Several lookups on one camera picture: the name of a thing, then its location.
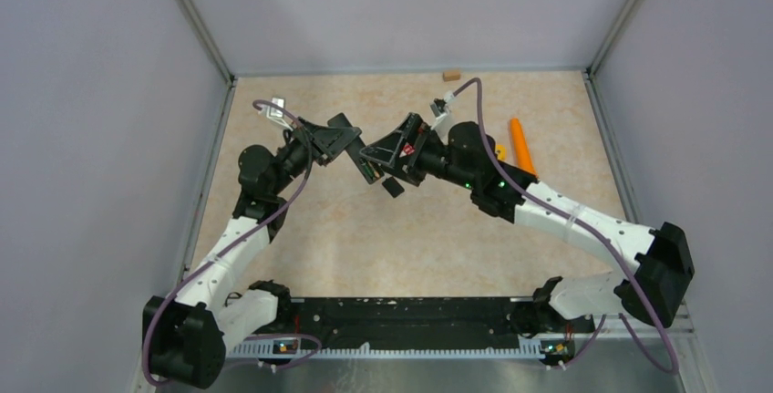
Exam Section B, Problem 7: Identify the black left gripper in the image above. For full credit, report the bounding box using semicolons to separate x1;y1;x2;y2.
270;115;361;195

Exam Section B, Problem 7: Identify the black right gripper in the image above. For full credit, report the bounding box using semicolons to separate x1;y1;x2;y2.
361;113;477;191

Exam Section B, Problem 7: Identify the dark green AAA battery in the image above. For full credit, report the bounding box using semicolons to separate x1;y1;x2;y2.
361;160;377;184

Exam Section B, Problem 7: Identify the black battery cover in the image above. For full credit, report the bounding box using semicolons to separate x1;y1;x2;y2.
382;177;405;199

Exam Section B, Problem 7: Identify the black remote control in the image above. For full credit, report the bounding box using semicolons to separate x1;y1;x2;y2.
332;112;384;184

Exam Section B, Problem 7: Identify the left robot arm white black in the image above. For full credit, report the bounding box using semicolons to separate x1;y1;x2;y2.
140;118;361;388

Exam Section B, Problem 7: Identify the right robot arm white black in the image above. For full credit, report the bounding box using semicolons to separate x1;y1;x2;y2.
359;113;695;331

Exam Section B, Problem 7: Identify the small wooden block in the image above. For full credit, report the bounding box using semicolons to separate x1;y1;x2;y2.
441;69;461;82

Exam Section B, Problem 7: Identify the red yellow toy piece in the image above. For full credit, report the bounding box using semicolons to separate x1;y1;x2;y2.
495;144;507;161

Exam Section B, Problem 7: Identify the orange toy carrot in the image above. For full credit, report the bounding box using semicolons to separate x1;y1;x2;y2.
509;118;538;176

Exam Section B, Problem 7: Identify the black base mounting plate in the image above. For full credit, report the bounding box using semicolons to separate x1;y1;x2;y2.
256;296;595;351

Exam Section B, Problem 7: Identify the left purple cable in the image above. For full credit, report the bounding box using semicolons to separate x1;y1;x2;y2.
140;98;315;388

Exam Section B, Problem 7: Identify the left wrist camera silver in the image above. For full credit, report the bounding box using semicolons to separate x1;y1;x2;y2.
260;97;294;131

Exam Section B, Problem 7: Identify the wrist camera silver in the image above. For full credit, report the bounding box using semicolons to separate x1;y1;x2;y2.
430;95;456;142
260;97;294;131

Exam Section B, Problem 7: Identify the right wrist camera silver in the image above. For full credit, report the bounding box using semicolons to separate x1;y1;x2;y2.
430;95;456;142

